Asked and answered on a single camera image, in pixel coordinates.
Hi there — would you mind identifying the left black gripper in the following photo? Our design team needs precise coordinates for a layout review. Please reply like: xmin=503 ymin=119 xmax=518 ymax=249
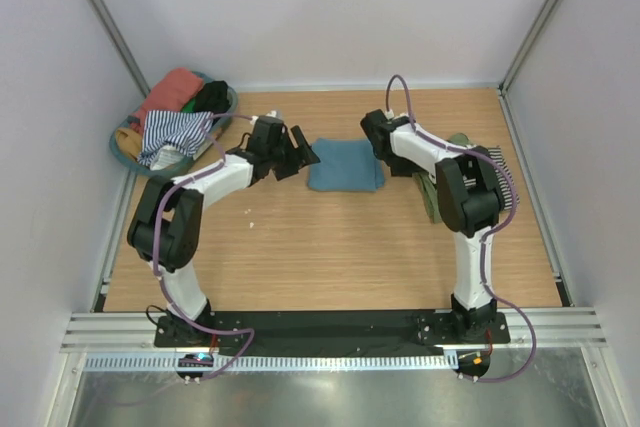
xmin=267 ymin=127 xmax=319 ymax=181

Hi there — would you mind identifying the light blue garment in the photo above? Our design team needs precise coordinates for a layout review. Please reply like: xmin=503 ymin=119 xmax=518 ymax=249
xmin=307 ymin=138 xmax=385 ymax=192

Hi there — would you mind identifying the thin striped black tank top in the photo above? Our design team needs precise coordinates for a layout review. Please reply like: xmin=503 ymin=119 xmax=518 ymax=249
xmin=488 ymin=146 xmax=520 ymax=211

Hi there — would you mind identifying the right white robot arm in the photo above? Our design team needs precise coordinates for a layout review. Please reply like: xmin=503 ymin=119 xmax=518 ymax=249
xmin=360 ymin=110 xmax=505 ymax=343

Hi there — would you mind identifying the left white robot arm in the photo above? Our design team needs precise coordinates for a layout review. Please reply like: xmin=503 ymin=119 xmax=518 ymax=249
xmin=127 ymin=114 xmax=320 ymax=347

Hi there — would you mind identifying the olive green folded tank top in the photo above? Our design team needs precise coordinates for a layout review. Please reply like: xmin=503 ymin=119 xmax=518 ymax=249
xmin=412 ymin=133 xmax=471 ymax=224

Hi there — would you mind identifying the black garment in basket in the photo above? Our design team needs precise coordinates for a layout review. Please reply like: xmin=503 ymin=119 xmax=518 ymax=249
xmin=193 ymin=81 xmax=230 ymax=114

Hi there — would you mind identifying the white striped garment in basket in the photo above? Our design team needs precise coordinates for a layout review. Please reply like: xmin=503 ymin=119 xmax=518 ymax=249
xmin=137 ymin=110 xmax=214 ymax=170

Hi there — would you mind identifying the green garment in basket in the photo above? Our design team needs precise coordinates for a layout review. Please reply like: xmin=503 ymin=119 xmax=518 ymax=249
xmin=182 ymin=99 xmax=196 ymax=113

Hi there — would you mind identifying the teal laundry basket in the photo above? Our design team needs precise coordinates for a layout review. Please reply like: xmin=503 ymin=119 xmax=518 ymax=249
xmin=109 ymin=71 xmax=238 ymax=177

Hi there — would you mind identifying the coral red garment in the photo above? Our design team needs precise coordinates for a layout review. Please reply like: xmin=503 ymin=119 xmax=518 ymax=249
xmin=132 ymin=67 xmax=204 ymax=123

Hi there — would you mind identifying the mustard brown garment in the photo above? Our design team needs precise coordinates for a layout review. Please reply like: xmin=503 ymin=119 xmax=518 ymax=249
xmin=115 ymin=127 xmax=142 ymax=162

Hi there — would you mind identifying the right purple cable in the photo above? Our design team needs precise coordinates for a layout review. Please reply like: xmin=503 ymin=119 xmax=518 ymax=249
xmin=384 ymin=74 xmax=539 ymax=384

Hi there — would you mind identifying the purple cable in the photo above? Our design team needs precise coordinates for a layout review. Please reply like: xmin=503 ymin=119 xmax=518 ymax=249
xmin=151 ymin=113 xmax=256 ymax=381
xmin=384 ymin=74 xmax=539 ymax=384

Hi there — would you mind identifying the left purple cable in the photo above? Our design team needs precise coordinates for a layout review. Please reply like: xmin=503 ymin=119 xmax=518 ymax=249
xmin=151 ymin=113 xmax=256 ymax=381

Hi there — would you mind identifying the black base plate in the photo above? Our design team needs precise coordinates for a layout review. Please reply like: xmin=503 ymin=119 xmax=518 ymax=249
xmin=156 ymin=310 xmax=511 ymax=349

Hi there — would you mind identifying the slotted white cable duct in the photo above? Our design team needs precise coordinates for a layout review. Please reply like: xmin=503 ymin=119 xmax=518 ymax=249
xmin=84 ymin=351 xmax=458 ymax=373

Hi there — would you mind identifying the aluminium frame rail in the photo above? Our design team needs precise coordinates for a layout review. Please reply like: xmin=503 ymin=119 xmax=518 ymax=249
xmin=61 ymin=307 xmax=606 ymax=357

